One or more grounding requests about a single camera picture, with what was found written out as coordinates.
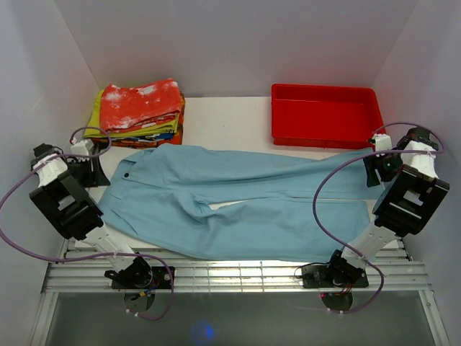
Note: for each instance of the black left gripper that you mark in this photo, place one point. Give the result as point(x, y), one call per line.
point(94, 178)

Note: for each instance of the orange patterned folded trousers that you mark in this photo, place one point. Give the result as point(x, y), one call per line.
point(142, 142)

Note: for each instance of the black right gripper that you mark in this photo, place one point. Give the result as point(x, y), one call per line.
point(372, 179)

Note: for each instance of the red plastic tray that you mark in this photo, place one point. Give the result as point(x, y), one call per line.
point(323, 116)

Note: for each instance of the yellow green folded trousers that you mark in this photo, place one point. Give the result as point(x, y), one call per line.
point(153, 130)

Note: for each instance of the aluminium rail frame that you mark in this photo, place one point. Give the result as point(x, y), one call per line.
point(211, 276)

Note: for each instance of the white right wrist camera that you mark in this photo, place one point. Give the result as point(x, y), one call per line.
point(380, 142)

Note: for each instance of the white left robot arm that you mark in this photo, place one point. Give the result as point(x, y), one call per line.
point(63, 199)

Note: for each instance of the light blue trousers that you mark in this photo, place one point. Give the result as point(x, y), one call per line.
point(238, 205)

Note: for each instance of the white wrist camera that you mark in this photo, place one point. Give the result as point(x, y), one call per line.
point(380, 142)
point(82, 149)

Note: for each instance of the red white tie-dye trousers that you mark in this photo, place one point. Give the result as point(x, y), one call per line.
point(133, 108)

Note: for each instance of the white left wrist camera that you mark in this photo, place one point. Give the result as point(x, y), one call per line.
point(82, 149)

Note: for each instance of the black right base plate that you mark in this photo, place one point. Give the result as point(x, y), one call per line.
point(322, 275)

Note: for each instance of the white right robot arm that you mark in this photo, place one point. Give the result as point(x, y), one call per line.
point(413, 192)

